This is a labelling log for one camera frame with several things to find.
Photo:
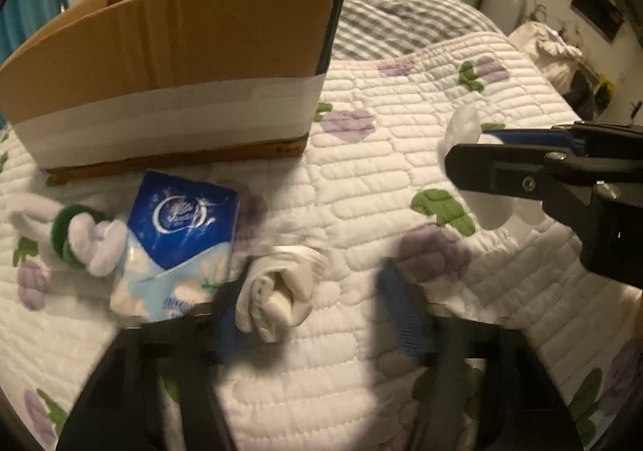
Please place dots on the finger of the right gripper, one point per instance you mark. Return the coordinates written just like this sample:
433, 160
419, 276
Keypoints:
554, 138
528, 172

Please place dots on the white floral quilt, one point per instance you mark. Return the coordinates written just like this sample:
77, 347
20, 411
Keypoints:
370, 182

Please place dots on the grey checked bed cover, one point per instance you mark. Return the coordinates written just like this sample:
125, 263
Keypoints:
388, 29

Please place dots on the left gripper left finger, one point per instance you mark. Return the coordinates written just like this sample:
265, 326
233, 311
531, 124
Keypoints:
120, 406

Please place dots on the white green rolled sock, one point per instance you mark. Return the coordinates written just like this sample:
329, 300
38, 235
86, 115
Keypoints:
82, 236

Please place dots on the grey water heater tank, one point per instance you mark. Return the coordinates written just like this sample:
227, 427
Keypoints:
506, 14

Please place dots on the brown cardboard box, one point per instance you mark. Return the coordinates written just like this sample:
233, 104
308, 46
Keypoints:
113, 86

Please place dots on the blue tissue pack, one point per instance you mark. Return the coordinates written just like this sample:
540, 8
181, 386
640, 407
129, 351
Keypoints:
180, 237

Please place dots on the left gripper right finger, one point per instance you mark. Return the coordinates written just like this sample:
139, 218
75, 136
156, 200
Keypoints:
519, 406

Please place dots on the black range hood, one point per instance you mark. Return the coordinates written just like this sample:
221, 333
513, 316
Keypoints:
603, 15

